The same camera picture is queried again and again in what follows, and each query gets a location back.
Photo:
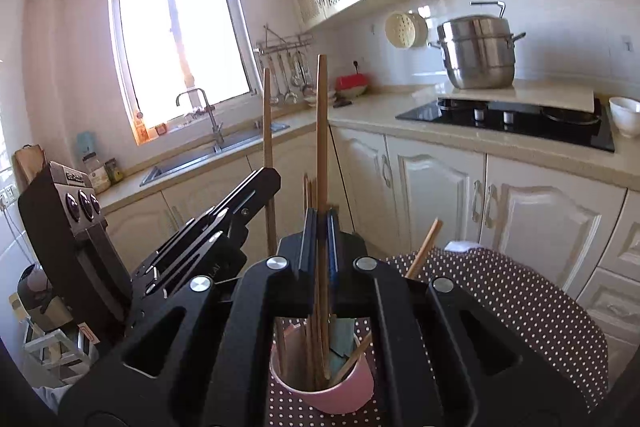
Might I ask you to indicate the teal container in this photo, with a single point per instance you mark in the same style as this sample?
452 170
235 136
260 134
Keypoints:
86 149

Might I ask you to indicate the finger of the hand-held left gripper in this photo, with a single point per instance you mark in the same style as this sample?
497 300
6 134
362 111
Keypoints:
210 257
250 192

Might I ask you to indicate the cream base cabinets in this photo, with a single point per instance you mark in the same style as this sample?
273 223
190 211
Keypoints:
440 192

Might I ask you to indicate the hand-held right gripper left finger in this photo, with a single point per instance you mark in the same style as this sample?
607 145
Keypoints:
310 257

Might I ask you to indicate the beige stove cover board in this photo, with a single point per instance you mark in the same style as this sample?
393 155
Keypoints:
540 96

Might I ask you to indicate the wall rack with hanging utensils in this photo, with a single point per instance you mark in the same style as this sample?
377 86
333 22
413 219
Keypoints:
287 67

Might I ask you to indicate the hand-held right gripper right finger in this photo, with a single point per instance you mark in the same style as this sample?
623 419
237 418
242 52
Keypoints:
336 257

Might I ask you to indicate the beige kitchen countertop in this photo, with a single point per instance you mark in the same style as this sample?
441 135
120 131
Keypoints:
370 117

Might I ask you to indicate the white step stool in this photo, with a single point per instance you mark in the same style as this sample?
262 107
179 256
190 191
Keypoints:
50 347

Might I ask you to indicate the small jar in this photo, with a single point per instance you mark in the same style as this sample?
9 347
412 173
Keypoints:
161 130

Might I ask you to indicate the chrome faucet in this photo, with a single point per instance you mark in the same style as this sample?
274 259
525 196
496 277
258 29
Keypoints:
212 117

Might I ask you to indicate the pink cup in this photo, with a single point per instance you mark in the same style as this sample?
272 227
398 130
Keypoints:
345 399

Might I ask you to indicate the kitchen window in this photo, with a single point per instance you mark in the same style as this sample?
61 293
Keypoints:
175 42

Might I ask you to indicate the steel sink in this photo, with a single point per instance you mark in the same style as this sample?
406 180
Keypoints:
200 159

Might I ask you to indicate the teal kitchen knife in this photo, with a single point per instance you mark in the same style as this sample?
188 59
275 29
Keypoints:
342 337

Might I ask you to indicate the dark round container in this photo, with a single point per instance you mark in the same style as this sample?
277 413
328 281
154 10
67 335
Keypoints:
42 302

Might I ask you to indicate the cream round strainer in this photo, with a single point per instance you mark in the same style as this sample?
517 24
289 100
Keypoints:
402 29

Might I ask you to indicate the green packet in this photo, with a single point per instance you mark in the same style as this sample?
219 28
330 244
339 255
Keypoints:
114 172

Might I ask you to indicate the stainless steel steamer pot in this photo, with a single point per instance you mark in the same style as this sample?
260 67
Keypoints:
480 52

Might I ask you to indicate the wooden cutting board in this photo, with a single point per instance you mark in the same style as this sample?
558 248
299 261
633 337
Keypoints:
30 169

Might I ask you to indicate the orange bottle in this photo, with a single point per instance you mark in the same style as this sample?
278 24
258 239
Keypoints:
140 129

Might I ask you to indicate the red bowl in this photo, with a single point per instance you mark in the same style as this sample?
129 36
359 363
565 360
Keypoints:
352 84

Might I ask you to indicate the white bowl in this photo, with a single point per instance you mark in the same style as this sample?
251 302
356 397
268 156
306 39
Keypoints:
625 117

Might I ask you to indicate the black gas stove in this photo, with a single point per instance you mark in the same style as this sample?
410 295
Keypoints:
505 119

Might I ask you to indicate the white wall socket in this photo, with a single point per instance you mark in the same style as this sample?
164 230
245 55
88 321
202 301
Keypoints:
7 196

